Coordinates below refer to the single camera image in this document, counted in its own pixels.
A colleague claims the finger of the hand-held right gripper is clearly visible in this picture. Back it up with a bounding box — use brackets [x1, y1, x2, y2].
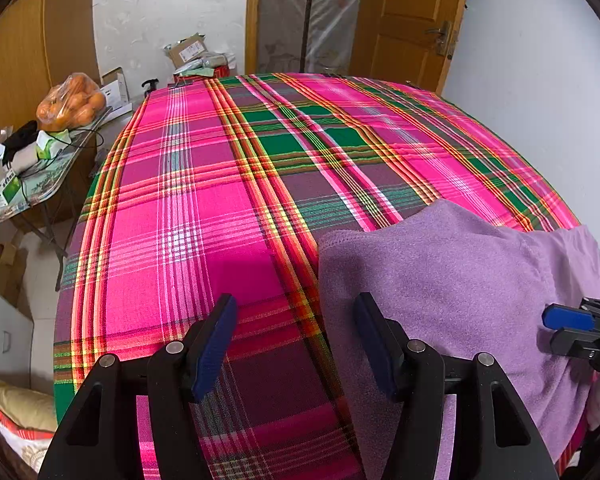
[541, 297, 600, 332]
[551, 329, 600, 358]

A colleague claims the flat cardboard box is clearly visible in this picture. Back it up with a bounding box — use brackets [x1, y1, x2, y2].
[0, 240, 28, 306]

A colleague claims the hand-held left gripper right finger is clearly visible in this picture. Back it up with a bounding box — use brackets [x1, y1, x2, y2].
[355, 292, 560, 480]

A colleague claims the black pouch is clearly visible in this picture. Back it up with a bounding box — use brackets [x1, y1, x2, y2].
[2, 120, 40, 163]

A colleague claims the folding table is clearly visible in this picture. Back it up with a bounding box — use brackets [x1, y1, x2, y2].
[0, 110, 113, 291]

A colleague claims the pink green plaid bed sheet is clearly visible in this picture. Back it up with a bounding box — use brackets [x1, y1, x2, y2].
[52, 72, 593, 480]

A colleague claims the wooden door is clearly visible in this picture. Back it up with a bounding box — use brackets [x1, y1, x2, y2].
[350, 0, 471, 95]

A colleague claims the white cardboard box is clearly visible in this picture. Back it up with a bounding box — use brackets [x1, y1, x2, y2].
[100, 67, 132, 121]

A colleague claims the red box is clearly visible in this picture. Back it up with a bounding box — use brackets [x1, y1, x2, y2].
[175, 65, 231, 86]

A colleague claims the bag of oranges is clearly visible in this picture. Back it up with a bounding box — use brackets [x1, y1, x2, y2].
[36, 72, 107, 133]

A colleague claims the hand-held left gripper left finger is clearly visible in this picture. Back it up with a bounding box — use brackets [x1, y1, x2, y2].
[39, 293, 238, 480]

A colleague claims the wooden wardrobe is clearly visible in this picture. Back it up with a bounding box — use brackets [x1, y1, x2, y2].
[0, 0, 101, 143]

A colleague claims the grey drawer cabinet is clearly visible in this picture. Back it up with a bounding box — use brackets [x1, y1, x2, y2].
[0, 275, 35, 391]

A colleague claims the wooden door frame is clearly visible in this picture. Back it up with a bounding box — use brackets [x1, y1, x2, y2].
[245, 0, 263, 75]

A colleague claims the brown cardboard box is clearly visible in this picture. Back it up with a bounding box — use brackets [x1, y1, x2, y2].
[164, 32, 208, 68]

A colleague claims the green white medicine box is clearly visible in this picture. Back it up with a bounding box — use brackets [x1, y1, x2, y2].
[0, 170, 23, 206]

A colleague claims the clear plastic sheet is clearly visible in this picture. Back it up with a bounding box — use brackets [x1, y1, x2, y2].
[257, 0, 366, 77]

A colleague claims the metal door lock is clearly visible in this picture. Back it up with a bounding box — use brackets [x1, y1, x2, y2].
[425, 20, 456, 58]

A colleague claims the beige pillow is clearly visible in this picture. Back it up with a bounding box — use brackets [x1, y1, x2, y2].
[0, 372, 58, 433]

